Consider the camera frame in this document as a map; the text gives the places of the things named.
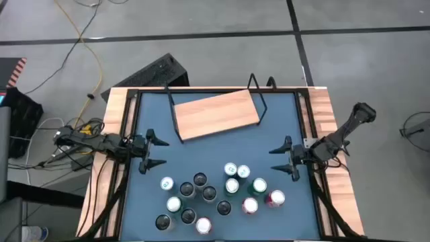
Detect black crate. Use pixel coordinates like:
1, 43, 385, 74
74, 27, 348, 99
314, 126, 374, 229
0, 86, 44, 159

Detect wooden shelf black wire frame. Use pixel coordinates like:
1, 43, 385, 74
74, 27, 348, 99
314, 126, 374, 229
164, 73, 278, 145

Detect black stand base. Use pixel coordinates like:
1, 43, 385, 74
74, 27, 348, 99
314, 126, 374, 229
398, 111, 430, 155

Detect white blue object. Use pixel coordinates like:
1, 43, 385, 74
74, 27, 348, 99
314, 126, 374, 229
21, 225, 50, 242

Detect black panel orange hazard stripes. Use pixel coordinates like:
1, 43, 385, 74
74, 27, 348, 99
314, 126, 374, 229
0, 56, 28, 89

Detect Celsius Tropical Vibe can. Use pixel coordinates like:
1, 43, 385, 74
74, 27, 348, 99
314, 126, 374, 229
202, 186, 218, 204

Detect green soda can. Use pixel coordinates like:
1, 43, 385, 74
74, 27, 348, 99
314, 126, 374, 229
247, 177, 268, 198
166, 196, 184, 214
224, 177, 241, 197

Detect black floor cable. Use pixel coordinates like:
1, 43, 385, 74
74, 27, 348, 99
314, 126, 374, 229
24, 0, 130, 95

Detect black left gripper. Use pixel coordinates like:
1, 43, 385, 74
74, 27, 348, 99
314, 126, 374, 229
129, 129, 170, 175

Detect black table frame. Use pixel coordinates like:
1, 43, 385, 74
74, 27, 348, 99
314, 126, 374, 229
100, 87, 337, 241

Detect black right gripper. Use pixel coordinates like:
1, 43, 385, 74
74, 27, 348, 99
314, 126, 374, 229
269, 135, 313, 182

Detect black cable sleeve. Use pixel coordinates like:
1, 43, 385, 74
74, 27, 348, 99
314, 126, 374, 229
76, 157, 132, 240
307, 164, 363, 240

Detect black-lidded Celsius can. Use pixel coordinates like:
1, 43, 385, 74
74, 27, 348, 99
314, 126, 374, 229
155, 214, 175, 232
193, 171, 208, 189
179, 181, 197, 200
180, 208, 198, 225

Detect yellow floor cable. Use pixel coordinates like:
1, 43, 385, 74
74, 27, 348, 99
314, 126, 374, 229
53, 0, 104, 135

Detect Celsius Arctic Vibe can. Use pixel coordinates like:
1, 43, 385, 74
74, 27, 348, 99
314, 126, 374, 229
216, 200, 232, 216

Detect grey cabinet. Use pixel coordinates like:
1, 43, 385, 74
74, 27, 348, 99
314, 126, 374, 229
0, 106, 13, 202

